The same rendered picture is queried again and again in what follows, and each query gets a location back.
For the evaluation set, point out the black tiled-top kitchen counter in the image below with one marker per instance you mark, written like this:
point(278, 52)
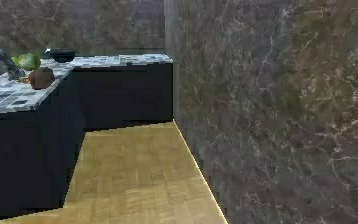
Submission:
point(23, 156)

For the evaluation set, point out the black bowl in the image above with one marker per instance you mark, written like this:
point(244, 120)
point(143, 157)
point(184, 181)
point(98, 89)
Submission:
point(62, 55)

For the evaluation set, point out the green lettuce head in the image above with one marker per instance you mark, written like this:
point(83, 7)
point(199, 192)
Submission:
point(27, 61)

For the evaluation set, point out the brown round loaf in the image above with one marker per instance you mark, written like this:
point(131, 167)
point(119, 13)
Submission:
point(41, 78)

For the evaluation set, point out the black tiled-top kitchen cabinet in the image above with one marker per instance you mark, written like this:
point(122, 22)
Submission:
point(123, 96)

